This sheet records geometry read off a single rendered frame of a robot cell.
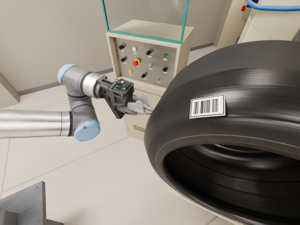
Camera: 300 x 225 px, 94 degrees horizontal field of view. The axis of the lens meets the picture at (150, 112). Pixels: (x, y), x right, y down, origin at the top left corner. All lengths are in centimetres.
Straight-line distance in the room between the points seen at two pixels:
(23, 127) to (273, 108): 57
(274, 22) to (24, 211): 146
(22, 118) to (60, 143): 169
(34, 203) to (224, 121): 117
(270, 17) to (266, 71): 32
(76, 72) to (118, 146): 143
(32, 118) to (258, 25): 74
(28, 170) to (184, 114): 205
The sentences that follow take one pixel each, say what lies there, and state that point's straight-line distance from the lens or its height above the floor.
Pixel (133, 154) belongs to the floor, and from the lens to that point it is 182.
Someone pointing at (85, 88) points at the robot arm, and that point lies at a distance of 55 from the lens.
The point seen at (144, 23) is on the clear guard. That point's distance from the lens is 103.
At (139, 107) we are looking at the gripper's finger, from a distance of 47.
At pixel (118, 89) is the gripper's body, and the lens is 47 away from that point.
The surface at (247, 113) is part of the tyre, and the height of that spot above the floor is 144.
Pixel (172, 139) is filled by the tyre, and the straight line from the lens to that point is 34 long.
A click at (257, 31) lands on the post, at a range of 62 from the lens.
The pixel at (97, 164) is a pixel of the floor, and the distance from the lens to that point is 185.
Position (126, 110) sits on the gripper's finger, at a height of 126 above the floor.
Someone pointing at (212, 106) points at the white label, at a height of 144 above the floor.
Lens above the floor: 161
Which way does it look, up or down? 46 degrees down
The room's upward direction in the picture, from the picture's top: straight up
